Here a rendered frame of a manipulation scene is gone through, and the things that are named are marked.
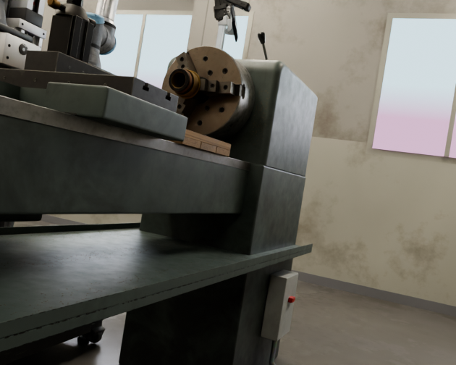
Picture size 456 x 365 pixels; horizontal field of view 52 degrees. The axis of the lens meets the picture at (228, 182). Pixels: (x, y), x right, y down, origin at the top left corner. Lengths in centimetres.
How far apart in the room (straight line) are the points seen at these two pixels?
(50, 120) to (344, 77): 368
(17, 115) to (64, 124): 10
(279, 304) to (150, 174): 100
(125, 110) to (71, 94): 10
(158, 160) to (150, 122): 18
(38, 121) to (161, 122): 29
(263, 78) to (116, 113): 91
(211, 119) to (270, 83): 26
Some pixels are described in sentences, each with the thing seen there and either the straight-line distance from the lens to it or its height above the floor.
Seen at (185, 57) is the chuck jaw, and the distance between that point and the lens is 164.
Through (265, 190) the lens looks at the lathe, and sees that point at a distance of 170.
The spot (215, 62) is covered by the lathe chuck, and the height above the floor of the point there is 118.
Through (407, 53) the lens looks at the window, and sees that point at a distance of 435.
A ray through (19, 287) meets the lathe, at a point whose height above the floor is 54.
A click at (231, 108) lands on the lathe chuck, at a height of 103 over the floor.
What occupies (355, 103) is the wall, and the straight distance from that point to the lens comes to 429.
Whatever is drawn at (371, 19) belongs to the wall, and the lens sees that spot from 449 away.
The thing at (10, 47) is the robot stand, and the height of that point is 108.
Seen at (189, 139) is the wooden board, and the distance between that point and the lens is 123.
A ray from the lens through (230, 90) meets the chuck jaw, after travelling 153.
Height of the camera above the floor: 79
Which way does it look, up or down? level
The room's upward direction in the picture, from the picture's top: 9 degrees clockwise
